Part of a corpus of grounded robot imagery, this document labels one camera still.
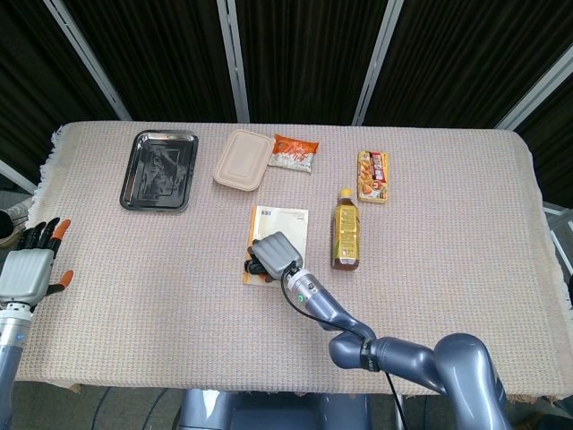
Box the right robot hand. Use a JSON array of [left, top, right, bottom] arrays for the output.
[[244, 231, 306, 284]]

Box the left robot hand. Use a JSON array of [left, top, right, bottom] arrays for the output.
[[0, 218, 75, 310]]

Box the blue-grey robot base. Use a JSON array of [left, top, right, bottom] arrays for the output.
[[178, 387, 372, 430]]

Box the yellow notebook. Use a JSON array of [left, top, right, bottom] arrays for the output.
[[243, 204, 310, 287]]

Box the grey round object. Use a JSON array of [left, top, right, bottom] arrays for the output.
[[0, 196, 36, 250]]

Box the amber tea bottle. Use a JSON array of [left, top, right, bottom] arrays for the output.
[[330, 188, 362, 271]]

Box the beige lidded lunch box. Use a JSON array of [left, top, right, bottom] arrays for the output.
[[212, 129, 276, 193]]

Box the orange white snack bag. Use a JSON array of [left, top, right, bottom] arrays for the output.
[[267, 133, 321, 174]]

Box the yellow curry box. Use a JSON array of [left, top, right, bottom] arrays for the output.
[[356, 150, 389, 206]]

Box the beige woven tablecloth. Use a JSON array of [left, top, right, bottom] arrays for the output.
[[15, 120, 572, 400]]

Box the black metal tray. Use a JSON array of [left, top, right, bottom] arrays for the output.
[[119, 129, 200, 212]]

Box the grey metal table leg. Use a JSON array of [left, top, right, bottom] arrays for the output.
[[393, 394, 407, 430]]

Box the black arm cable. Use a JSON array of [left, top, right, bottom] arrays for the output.
[[280, 263, 406, 430]]

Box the grey partition frame post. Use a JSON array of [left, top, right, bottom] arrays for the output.
[[352, 0, 406, 126], [43, 0, 133, 122], [217, 0, 251, 124], [495, 43, 573, 131], [0, 159, 38, 194]]

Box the white metal frame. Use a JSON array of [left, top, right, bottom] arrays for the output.
[[543, 201, 573, 281]]

